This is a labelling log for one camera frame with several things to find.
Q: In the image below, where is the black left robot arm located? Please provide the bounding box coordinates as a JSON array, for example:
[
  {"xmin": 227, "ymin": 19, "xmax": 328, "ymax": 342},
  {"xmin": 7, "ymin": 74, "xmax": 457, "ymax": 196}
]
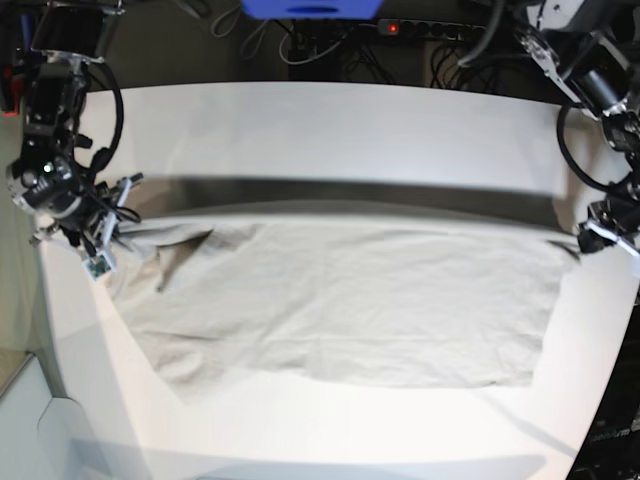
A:
[{"xmin": 458, "ymin": 1, "xmax": 639, "ymax": 260}]

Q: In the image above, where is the black power strip red light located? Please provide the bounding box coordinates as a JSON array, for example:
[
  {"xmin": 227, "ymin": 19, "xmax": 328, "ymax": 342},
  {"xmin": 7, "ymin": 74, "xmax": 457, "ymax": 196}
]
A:
[{"xmin": 376, "ymin": 18, "xmax": 485, "ymax": 41}]

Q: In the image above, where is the white cabinet corner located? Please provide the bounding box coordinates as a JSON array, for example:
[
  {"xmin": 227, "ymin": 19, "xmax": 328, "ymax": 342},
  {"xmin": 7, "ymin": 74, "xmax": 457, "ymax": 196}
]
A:
[{"xmin": 0, "ymin": 349, "xmax": 146, "ymax": 480}]

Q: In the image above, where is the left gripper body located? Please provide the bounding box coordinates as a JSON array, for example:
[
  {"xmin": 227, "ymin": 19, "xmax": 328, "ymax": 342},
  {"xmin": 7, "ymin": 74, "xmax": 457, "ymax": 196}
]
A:
[{"xmin": 577, "ymin": 195, "xmax": 639, "ymax": 258}]

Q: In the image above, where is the beige t-shirt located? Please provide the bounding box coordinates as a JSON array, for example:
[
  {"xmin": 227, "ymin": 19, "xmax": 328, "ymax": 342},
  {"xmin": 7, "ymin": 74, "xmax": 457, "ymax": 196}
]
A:
[{"xmin": 108, "ymin": 220, "xmax": 578, "ymax": 400}]

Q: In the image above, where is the red black clamp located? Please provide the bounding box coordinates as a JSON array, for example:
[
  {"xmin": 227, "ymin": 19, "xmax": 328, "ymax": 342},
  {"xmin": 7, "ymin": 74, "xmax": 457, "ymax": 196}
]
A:
[{"xmin": 1, "ymin": 65, "xmax": 24, "ymax": 117}]

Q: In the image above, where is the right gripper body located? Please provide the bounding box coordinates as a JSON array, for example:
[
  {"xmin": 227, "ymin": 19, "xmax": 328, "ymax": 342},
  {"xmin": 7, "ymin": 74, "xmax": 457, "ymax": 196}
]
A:
[{"xmin": 29, "ymin": 173, "xmax": 144, "ymax": 258}]

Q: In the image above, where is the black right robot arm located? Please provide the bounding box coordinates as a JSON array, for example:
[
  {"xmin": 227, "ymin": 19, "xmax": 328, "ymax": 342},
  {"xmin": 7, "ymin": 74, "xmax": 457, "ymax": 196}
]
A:
[{"xmin": 1, "ymin": 1, "xmax": 142, "ymax": 267}]

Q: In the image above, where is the blue plastic box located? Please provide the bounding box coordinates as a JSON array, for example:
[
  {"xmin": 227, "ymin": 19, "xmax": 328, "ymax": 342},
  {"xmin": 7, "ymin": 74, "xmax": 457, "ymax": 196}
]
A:
[{"xmin": 241, "ymin": 0, "xmax": 383, "ymax": 20}]

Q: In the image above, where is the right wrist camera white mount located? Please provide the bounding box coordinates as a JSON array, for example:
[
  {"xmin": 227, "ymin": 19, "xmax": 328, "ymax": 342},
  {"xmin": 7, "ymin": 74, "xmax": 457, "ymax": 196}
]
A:
[{"xmin": 81, "ymin": 215, "xmax": 116, "ymax": 281}]

